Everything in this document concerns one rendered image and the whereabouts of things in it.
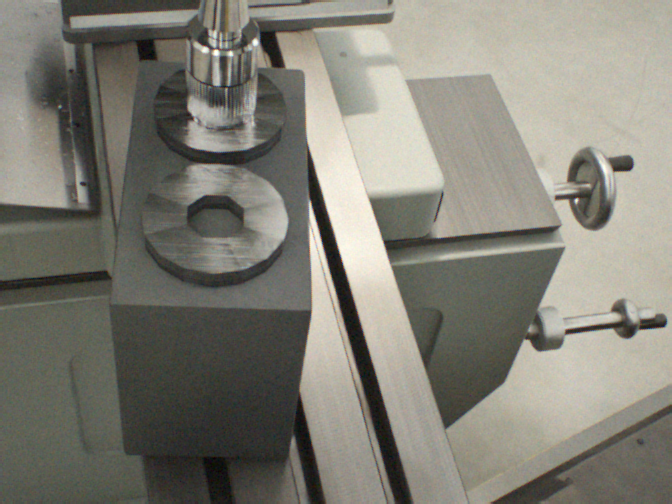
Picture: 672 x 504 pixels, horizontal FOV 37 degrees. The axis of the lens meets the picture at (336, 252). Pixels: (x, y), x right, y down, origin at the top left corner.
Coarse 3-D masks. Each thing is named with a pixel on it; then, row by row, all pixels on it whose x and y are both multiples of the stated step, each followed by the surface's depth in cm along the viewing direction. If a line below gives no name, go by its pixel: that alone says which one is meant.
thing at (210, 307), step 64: (192, 128) 67; (256, 128) 67; (128, 192) 64; (192, 192) 63; (256, 192) 63; (128, 256) 61; (192, 256) 60; (256, 256) 60; (128, 320) 60; (192, 320) 60; (256, 320) 60; (128, 384) 65; (192, 384) 66; (256, 384) 66; (128, 448) 72; (192, 448) 72; (256, 448) 73
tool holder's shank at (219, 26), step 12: (204, 0) 61; (216, 0) 60; (228, 0) 60; (240, 0) 61; (204, 12) 61; (216, 12) 61; (228, 12) 61; (240, 12) 61; (204, 24) 62; (216, 24) 61; (228, 24) 61; (240, 24) 62; (216, 36) 62; (228, 36) 62
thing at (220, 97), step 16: (192, 64) 63; (208, 64) 63; (240, 64) 63; (256, 64) 64; (192, 80) 64; (208, 80) 64; (224, 80) 63; (240, 80) 64; (256, 80) 66; (192, 96) 65; (208, 96) 65; (224, 96) 64; (240, 96) 65; (192, 112) 67; (208, 112) 66; (224, 112) 66; (240, 112) 66; (224, 128) 67
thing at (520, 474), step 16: (640, 400) 144; (656, 400) 144; (608, 416) 141; (624, 416) 142; (640, 416) 142; (592, 432) 139; (608, 432) 140; (560, 448) 137; (576, 448) 137; (528, 464) 135; (544, 464) 135; (496, 480) 133; (512, 480) 133; (528, 480) 133; (480, 496) 131; (496, 496) 131
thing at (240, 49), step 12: (192, 24) 63; (252, 24) 64; (192, 36) 62; (204, 36) 63; (240, 36) 63; (252, 36) 63; (192, 48) 62; (204, 48) 62; (216, 48) 62; (228, 48) 62; (240, 48) 62; (252, 48) 63; (204, 60) 62; (216, 60) 62; (228, 60) 62; (240, 60) 63
